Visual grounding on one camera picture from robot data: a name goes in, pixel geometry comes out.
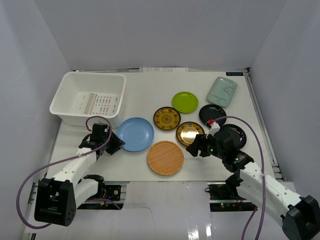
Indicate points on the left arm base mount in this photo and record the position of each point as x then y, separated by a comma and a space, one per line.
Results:
110, 193

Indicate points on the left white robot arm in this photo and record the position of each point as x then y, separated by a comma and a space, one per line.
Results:
58, 197

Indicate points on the blue round plate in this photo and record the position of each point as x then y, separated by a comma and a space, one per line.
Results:
137, 133

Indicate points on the yellow patterned plate dark rim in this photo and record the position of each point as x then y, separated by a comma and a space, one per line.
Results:
167, 118

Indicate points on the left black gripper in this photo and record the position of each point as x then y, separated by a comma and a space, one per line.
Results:
113, 144

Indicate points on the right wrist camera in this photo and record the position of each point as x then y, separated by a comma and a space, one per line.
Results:
213, 127

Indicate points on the white plastic bin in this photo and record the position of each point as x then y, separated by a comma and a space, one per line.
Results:
81, 95

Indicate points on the dark label sticker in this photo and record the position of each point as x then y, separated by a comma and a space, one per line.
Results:
234, 74

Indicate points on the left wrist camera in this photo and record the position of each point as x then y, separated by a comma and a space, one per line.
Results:
99, 128

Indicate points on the lime green round plate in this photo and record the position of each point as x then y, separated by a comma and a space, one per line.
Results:
185, 102

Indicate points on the gold centre plate dark rim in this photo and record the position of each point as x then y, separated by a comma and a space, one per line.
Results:
187, 131

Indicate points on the black round plate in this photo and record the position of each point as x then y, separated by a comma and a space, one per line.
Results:
211, 112
233, 132

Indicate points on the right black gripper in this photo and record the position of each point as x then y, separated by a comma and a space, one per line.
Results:
199, 143

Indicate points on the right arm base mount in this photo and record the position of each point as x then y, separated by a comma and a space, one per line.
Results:
224, 198

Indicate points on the pale green rectangular dish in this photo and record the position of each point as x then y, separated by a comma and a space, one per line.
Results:
222, 91

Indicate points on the woven bamboo round tray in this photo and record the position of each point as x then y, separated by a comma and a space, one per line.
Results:
165, 158

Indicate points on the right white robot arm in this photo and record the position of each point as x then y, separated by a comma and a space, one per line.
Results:
298, 216

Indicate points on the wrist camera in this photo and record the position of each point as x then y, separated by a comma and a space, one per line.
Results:
99, 128
213, 127

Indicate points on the black round plate lower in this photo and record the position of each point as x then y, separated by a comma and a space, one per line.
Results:
233, 132

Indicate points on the black round plate upper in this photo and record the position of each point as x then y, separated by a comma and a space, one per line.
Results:
211, 112

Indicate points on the aluminium frame rail right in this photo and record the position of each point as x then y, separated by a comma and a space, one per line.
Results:
272, 157

